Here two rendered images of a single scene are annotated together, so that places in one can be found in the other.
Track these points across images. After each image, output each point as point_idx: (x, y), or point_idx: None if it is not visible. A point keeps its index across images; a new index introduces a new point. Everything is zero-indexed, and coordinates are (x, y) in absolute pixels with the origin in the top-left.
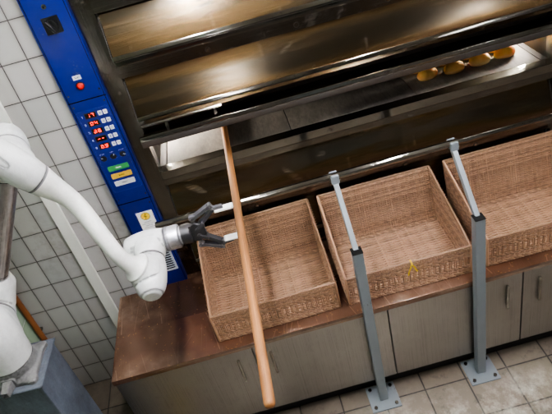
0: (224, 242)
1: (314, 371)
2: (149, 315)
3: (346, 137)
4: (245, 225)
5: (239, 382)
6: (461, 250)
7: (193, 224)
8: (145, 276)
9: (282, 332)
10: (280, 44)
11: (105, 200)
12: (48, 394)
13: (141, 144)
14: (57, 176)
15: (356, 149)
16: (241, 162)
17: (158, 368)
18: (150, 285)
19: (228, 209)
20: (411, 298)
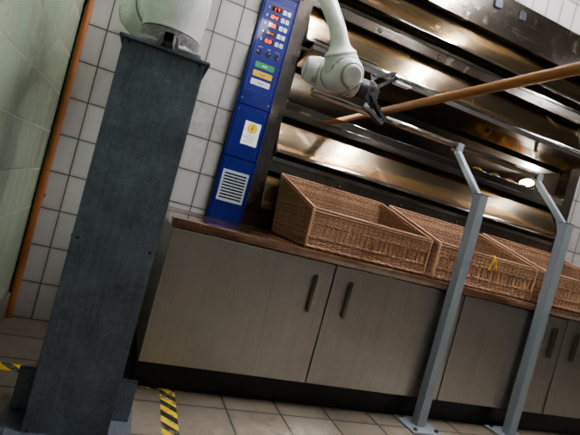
0: (385, 118)
1: (370, 344)
2: (206, 217)
3: (425, 171)
4: (325, 194)
5: (296, 312)
6: (530, 269)
7: (374, 81)
8: (355, 56)
9: (372, 264)
10: (421, 65)
11: (227, 92)
12: (199, 86)
13: (313, 45)
14: None
15: (431, 185)
16: (350, 136)
17: (235, 231)
18: (359, 62)
19: (316, 174)
20: (488, 293)
